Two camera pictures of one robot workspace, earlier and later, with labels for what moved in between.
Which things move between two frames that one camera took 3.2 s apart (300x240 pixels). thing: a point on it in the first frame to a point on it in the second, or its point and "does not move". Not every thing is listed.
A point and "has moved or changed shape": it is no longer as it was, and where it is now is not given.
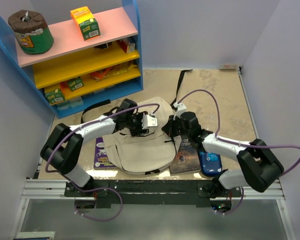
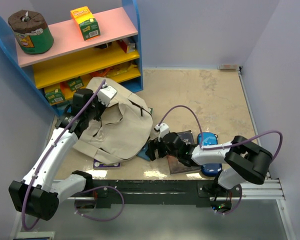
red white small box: x=127 y=47 does not move
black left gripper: x=139 y=131 to x=103 y=107
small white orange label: x=229 y=67 does not move
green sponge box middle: x=76 y=84 does not move
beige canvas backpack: x=150 y=154 has moved or changed shape
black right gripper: x=168 y=128 to x=152 y=144
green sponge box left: x=55 y=97 does not move
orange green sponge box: x=87 y=25 does not move
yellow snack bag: x=131 y=66 does not move
